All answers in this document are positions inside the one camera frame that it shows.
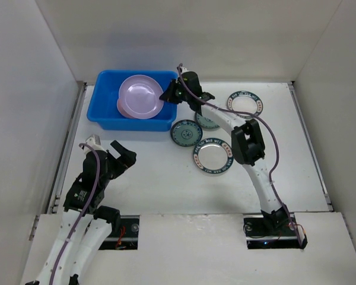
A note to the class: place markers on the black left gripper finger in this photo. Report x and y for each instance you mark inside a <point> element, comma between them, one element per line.
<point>121,151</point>
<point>127,159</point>

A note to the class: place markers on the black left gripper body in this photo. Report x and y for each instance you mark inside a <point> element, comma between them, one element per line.
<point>115,170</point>

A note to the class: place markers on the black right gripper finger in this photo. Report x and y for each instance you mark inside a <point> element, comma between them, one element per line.
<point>171,96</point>
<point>173,87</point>

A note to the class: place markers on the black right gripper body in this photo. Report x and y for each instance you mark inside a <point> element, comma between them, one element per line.
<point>176,92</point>

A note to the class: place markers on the purple plate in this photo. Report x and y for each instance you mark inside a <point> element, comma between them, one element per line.
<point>139,96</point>

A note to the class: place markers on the pink plate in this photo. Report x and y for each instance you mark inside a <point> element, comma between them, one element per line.
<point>122,111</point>

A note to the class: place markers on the teal patterned small plate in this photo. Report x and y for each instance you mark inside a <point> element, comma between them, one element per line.
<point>205,123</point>
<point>186,133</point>

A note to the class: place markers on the green rimmed white plate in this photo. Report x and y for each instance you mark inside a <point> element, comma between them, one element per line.
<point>245,101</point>
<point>213,156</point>

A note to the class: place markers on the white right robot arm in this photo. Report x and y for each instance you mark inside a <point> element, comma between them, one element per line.
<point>247,143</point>

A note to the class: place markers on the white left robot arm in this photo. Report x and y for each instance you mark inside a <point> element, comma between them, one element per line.
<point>86,223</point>

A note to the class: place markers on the blue plastic bin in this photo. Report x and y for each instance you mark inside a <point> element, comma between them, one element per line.
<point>103,109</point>

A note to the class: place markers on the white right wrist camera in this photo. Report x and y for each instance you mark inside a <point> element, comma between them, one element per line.
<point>182,69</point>

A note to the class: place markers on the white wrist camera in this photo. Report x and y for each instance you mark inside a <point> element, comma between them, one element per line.
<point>182,69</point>
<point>94,142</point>

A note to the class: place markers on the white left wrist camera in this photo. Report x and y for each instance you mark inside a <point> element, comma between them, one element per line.
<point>94,142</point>

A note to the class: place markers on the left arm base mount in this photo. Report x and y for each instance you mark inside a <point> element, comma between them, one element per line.
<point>125,238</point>

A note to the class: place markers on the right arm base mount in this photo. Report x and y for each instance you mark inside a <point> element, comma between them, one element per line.
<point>288,236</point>

